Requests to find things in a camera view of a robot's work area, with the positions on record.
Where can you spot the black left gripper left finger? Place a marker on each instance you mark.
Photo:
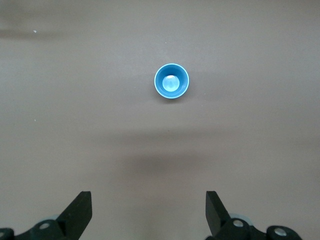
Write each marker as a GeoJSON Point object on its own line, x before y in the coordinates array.
{"type": "Point", "coordinates": [75, 217]}

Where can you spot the blue plastic cup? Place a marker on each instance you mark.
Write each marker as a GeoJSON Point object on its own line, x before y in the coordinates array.
{"type": "Point", "coordinates": [171, 82]}

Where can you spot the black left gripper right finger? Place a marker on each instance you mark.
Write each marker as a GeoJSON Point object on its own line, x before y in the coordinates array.
{"type": "Point", "coordinates": [217, 220]}

